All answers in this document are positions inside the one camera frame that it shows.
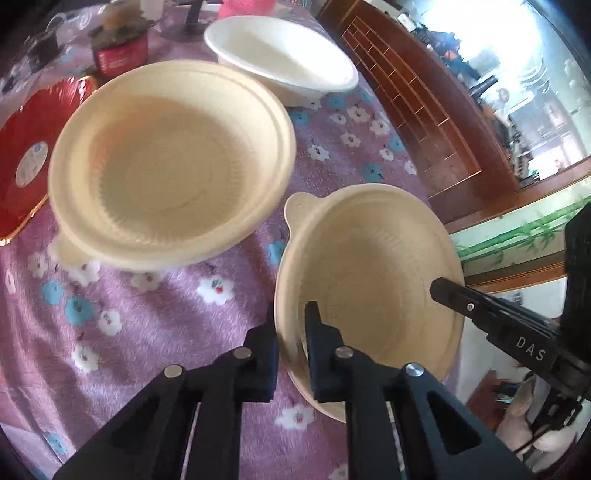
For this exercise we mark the black electronic device with cables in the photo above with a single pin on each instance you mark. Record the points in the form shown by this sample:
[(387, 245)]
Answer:
[(40, 49)]

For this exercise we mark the dark wooden cabinet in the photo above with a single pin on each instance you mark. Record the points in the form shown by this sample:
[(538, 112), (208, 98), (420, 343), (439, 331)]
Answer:
[(461, 164)]

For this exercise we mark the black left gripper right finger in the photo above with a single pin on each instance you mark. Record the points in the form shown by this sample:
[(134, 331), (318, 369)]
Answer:
[(401, 423)]

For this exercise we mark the large white bowl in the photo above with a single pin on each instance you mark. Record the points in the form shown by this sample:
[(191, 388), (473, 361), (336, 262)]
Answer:
[(298, 64)]

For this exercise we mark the red plate with round sticker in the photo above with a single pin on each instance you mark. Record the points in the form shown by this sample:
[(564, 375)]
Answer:
[(28, 138)]

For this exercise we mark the black handheld device DAS label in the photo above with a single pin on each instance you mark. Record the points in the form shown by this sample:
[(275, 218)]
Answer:
[(555, 352)]

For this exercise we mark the beige bowl with tab handle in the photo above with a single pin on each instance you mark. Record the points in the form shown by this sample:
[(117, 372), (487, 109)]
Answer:
[(367, 254)]

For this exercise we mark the large beige bowl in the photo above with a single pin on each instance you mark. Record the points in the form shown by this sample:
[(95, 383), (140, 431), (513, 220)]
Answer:
[(168, 165)]

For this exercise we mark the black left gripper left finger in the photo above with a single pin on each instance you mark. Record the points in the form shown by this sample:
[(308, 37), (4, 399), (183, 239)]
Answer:
[(184, 424)]

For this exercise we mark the pink bottle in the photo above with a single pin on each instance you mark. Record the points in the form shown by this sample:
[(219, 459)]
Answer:
[(231, 8)]

